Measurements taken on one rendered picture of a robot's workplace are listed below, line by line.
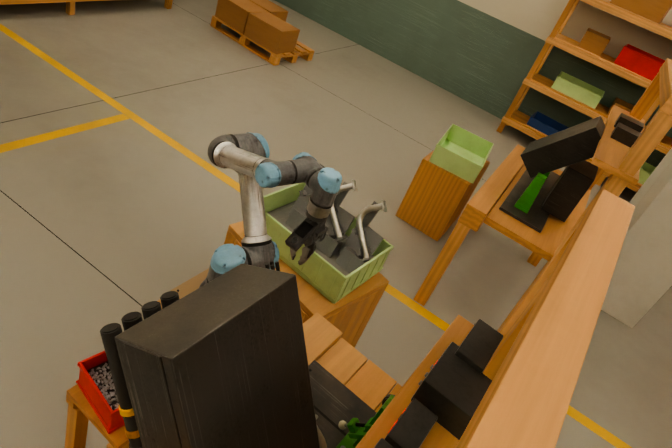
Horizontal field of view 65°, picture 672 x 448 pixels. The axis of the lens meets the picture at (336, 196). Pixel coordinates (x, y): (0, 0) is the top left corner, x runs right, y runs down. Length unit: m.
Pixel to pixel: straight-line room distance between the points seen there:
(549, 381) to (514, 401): 0.08
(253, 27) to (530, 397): 6.57
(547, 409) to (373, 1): 8.29
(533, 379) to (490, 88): 7.61
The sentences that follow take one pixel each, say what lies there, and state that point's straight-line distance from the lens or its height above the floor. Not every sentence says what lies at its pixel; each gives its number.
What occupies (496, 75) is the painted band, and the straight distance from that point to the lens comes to 8.25.
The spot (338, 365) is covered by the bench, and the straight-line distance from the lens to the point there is 2.10.
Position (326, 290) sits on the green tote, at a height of 0.83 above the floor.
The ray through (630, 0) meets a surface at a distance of 7.44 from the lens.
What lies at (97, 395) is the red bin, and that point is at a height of 0.91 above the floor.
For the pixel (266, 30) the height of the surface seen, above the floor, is 0.36.
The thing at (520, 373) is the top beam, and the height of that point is 1.94.
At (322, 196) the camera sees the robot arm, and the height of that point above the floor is 1.58.
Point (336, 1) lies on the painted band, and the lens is 9.15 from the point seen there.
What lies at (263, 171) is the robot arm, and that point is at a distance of 1.57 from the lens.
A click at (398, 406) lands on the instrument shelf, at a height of 1.54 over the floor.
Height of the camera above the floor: 2.43
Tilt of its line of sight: 32 degrees down
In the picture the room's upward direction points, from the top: 22 degrees clockwise
